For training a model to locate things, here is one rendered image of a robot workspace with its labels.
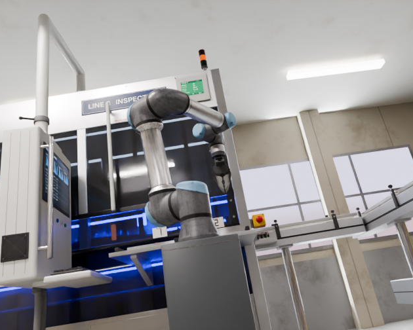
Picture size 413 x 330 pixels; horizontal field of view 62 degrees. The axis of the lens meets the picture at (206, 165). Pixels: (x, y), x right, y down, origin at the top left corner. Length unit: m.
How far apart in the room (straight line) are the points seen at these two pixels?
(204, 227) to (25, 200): 0.93
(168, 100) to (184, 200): 0.41
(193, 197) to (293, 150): 4.28
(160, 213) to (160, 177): 0.14
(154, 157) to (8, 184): 0.77
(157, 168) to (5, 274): 0.81
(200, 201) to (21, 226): 0.88
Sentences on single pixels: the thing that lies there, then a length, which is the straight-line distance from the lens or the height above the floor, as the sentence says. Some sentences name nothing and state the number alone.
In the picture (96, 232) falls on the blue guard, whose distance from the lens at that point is 2.21.
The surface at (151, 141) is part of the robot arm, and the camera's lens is 1.39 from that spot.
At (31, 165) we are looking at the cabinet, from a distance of 1.85.
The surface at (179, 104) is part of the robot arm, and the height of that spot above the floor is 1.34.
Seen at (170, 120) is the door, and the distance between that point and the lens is 2.35.
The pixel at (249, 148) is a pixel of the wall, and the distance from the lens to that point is 5.30.
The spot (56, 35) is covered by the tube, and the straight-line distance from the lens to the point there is 2.78.
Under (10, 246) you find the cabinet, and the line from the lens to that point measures 1.77.
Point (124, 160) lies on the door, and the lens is 2.30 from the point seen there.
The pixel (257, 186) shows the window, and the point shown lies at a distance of 5.08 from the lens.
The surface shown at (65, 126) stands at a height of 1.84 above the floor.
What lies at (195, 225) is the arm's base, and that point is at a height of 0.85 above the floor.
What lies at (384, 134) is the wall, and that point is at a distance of 6.05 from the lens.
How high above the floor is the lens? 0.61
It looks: 21 degrees up
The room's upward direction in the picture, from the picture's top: 9 degrees counter-clockwise
